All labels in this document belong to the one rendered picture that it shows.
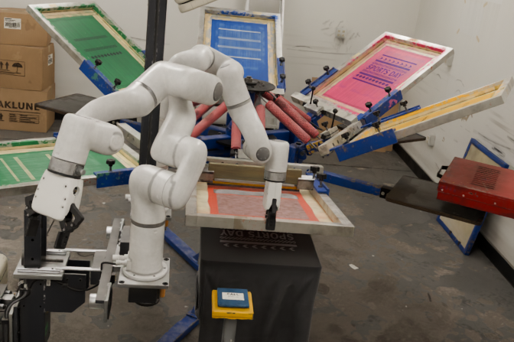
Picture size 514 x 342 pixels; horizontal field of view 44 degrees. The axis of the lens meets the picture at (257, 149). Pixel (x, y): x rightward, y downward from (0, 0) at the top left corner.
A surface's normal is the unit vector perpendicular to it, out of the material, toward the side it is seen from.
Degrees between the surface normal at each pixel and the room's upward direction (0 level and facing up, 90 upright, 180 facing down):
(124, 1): 90
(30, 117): 90
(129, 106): 113
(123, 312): 0
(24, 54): 89
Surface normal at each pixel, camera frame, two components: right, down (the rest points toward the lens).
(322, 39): 0.07, 0.32
